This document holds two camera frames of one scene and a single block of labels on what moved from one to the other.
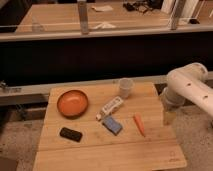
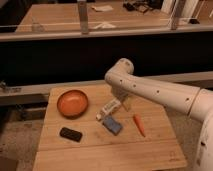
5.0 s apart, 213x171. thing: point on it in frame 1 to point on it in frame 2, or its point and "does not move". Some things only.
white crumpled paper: x=105 y=25 does not move
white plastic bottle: x=109 y=107 does not move
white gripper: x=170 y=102 to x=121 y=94
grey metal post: x=84 y=17 does not move
